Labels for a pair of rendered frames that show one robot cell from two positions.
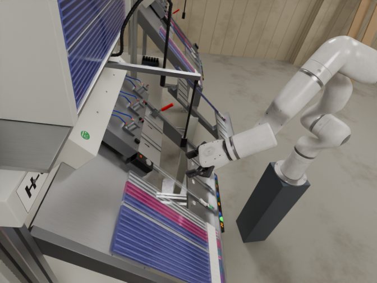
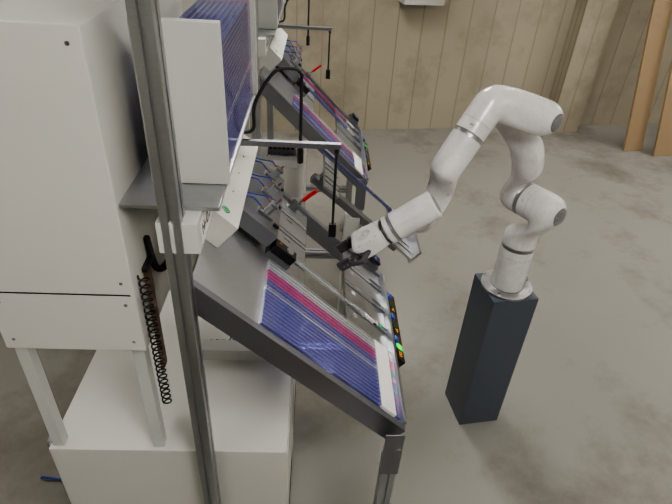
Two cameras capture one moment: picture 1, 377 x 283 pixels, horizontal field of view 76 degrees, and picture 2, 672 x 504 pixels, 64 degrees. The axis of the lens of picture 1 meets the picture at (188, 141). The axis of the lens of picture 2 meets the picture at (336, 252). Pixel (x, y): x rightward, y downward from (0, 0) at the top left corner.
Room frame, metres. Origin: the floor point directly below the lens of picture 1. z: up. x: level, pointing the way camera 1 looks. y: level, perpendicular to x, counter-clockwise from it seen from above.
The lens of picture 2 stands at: (-0.67, -0.15, 1.92)
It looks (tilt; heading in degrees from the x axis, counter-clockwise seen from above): 35 degrees down; 6
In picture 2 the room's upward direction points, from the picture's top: 4 degrees clockwise
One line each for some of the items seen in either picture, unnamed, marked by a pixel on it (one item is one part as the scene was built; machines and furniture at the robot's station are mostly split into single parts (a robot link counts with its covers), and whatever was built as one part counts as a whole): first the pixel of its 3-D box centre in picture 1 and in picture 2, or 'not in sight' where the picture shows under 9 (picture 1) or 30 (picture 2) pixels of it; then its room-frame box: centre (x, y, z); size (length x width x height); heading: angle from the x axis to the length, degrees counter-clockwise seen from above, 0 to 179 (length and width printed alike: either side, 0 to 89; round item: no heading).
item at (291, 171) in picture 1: (297, 162); (511, 265); (1.01, -0.62, 0.79); 0.19 x 0.19 x 0.18
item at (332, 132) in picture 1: (322, 138); (534, 221); (0.99, -0.64, 1.00); 0.19 x 0.12 x 0.24; 43
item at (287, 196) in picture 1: (266, 205); (486, 351); (1.01, -0.62, 0.35); 0.18 x 0.18 x 0.70; 19
